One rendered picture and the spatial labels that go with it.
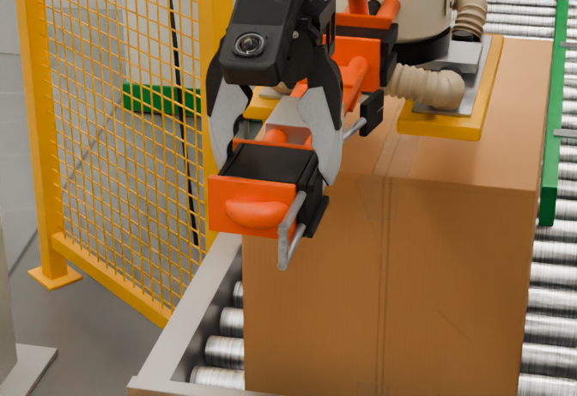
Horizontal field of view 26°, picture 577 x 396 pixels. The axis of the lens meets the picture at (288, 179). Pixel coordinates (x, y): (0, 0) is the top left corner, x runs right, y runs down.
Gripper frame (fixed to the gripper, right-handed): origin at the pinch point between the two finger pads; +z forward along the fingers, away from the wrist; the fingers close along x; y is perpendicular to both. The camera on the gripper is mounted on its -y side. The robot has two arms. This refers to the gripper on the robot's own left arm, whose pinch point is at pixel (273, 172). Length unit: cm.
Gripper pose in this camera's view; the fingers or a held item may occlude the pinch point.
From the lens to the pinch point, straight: 105.5
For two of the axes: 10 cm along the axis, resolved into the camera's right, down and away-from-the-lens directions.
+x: -9.7, -1.1, 2.3
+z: 0.0, 9.0, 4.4
